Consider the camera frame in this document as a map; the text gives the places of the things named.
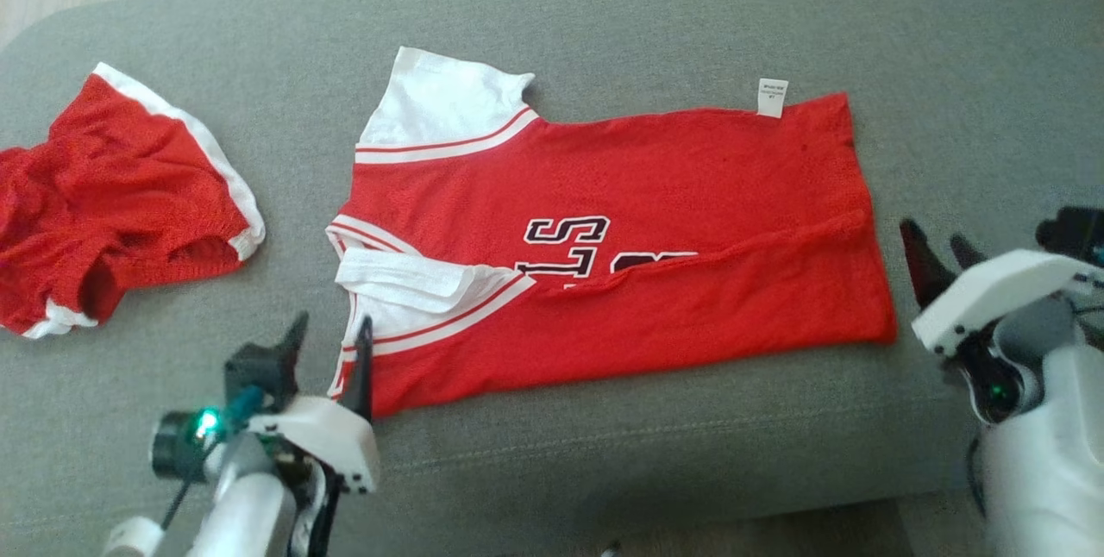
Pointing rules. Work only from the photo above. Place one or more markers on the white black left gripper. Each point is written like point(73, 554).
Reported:
point(336, 445)

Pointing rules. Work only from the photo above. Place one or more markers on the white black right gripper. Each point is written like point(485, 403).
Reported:
point(1000, 290)

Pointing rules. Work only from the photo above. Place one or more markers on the red white sports shorts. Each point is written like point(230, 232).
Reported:
point(129, 195)

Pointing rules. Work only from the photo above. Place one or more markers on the red white sports jersey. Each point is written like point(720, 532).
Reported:
point(690, 195)

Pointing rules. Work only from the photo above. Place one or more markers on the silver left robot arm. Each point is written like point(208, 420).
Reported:
point(250, 514)

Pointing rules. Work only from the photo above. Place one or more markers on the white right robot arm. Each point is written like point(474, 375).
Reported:
point(1044, 453)

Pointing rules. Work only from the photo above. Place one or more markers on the grey fabric sofa seat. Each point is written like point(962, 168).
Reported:
point(604, 471)

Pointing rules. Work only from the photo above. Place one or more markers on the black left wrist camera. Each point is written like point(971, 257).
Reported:
point(259, 367)

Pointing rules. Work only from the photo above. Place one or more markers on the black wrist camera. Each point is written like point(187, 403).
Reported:
point(259, 367)
point(1074, 234)

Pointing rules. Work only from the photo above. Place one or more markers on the blue left camera plug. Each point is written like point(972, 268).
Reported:
point(244, 406)

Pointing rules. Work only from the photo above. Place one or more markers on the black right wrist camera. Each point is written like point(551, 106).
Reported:
point(1074, 234)

